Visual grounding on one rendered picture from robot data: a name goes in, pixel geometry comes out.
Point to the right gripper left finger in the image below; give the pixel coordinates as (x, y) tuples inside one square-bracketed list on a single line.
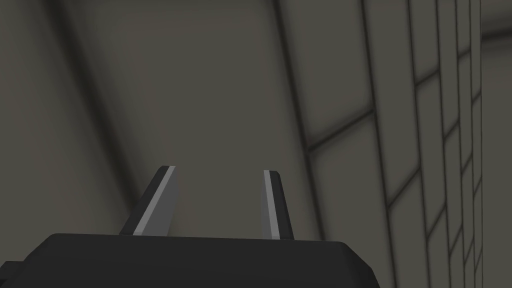
[(154, 206)]

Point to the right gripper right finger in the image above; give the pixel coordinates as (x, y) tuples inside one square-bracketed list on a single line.
[(275, 208)]

